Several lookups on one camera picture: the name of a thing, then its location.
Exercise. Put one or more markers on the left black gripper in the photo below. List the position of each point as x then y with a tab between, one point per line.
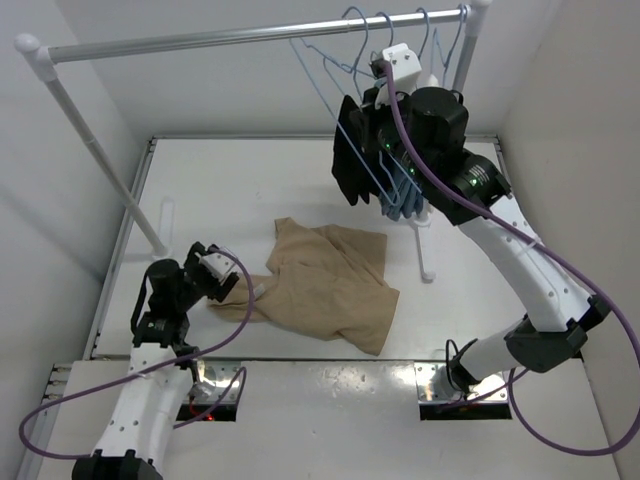
218	290

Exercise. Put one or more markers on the blue hanger with white garment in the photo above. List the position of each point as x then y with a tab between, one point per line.
441	53

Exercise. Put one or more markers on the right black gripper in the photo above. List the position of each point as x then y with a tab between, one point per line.
368	114

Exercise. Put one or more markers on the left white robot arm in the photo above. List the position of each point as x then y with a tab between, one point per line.
162	364

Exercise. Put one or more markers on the beige t shirt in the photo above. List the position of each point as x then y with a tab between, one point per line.
327	283

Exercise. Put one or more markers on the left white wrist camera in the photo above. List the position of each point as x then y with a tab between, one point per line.
219	266

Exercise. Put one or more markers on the white and silver clothes rack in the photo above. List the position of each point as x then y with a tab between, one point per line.
44	59

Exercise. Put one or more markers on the black hanging garment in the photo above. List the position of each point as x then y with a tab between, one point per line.
357	173

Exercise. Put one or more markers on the blue denim hanging garment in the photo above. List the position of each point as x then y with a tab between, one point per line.
402	198

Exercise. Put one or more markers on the blue hanger with denim garment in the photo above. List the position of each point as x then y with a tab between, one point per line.
425	35

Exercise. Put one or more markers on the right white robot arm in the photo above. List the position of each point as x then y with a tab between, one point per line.
417	148

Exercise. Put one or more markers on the light blue wire hanger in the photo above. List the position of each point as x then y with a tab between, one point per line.
351	69

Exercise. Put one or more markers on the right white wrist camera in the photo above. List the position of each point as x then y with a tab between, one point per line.
406	67

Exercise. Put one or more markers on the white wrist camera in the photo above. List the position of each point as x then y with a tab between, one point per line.
406	67
219	266

